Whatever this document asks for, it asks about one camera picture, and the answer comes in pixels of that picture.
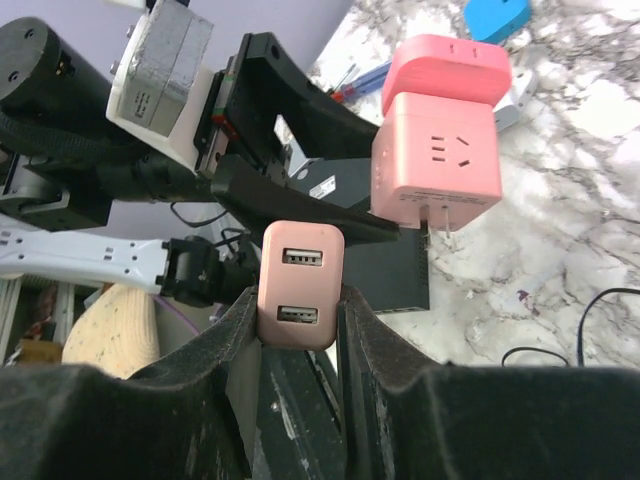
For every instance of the pink square plug adapter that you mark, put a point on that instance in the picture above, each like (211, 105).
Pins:
(448, 67)

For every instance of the beige pink USB charger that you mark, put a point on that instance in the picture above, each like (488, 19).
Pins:
(300, 285)

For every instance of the white plug adapter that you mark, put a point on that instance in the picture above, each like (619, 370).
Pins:
(510, 108)

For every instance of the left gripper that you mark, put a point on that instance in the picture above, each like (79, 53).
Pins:
(68, 163)

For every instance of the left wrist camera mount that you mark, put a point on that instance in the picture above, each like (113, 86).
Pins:
(161, 84)

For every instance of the right black flat box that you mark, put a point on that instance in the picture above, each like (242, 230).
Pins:
(393, 276)

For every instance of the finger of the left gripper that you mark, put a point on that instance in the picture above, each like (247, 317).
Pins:
(256, 202)
(268, 84)

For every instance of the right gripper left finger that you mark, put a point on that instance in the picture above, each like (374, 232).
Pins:
(190, 415)

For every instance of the cream knitted object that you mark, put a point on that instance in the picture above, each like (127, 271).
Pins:
(117, 333)

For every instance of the left black flat box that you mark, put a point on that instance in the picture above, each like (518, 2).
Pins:
(344, 182)

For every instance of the blue plug adapter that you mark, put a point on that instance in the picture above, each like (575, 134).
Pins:
(494, 21)

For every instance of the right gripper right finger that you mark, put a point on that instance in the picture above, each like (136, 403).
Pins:
(405, 416)

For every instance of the black flat box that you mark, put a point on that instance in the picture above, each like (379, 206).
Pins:
(344, 182)
(393, 276)

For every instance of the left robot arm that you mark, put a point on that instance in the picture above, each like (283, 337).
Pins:
(189, 270)

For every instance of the pink cube socket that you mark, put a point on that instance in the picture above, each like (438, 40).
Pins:
(435, 160)

